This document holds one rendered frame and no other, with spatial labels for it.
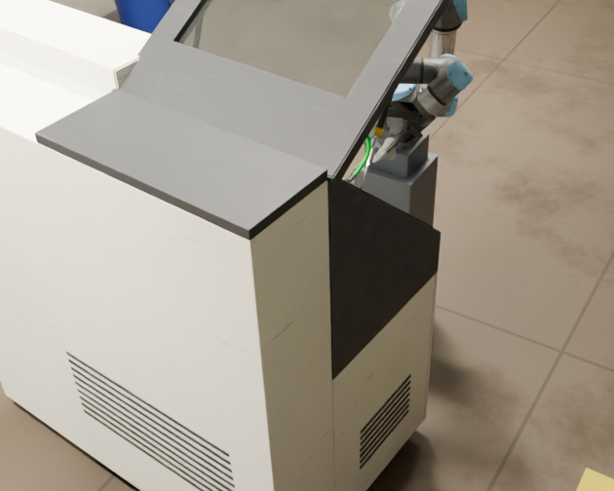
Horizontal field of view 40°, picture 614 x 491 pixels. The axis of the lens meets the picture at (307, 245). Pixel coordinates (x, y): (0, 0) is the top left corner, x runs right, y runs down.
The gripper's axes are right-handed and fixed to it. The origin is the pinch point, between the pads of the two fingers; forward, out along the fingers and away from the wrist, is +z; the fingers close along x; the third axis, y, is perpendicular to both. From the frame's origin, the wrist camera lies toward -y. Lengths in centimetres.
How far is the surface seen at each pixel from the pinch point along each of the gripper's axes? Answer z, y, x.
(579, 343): 22, 158, -14
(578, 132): -15, 245, 131
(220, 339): 41, -39, -50
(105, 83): 33, -65, 23
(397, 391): 53, 53, -39
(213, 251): 20, -57, -45
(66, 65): 41, -70, 36
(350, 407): 53, 24, -51
